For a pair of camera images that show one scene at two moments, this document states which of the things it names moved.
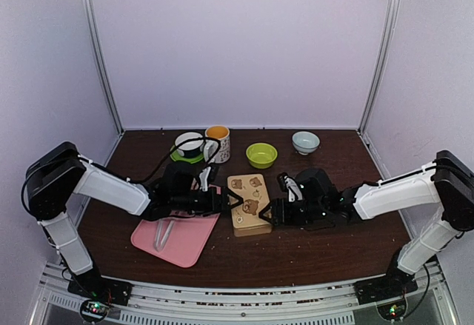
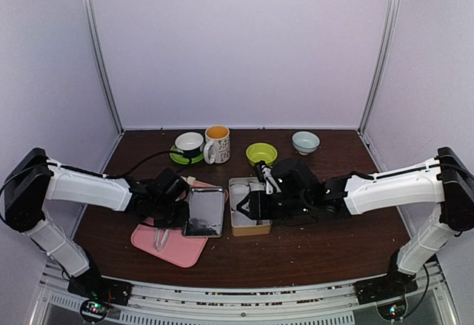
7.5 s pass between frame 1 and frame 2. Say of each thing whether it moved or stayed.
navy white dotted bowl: stayed
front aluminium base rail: stayed
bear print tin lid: moved
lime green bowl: stayed
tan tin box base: stayed
